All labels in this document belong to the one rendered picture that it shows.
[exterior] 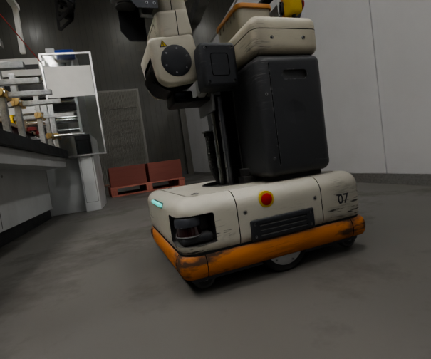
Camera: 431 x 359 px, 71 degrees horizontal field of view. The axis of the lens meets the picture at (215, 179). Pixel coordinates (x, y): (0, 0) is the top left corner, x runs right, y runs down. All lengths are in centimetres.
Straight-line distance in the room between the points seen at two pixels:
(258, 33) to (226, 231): 62
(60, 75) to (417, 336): 366
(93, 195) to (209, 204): 288
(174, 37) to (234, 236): 68
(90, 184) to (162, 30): 273
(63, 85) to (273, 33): 299
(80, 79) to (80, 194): 129
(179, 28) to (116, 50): 1125
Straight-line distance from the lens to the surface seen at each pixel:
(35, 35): 1283
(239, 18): 125
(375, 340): 71
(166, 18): 114
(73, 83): 378
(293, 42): 111
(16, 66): 176
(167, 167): 532
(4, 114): 222
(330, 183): 106
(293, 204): 97
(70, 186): 382
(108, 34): 1258
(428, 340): 73
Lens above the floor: 38
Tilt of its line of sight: 4 degrees down
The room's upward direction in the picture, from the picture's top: 8 degrees counter-clockwise
